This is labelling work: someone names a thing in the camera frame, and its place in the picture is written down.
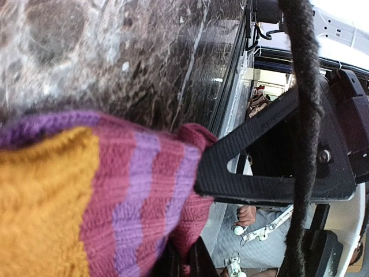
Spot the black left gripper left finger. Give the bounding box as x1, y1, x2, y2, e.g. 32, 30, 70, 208
151, 240, 180, 277

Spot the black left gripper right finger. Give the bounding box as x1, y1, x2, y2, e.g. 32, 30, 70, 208
189, 237, 219, 277

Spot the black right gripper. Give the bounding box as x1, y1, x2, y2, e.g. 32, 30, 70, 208
194, 69, 368, 205

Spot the maroon purple orange sock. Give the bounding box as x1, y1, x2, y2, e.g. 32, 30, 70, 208
1, 111, 216, 276

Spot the person in blue shirt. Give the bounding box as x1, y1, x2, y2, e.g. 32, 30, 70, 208
201, 203, 292, 269

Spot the white teleoperation handle device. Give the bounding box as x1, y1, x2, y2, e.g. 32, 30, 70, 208
224, 205, 293, 276

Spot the black braided camera cable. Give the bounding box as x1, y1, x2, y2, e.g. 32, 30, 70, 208
276, 0, 325, 277

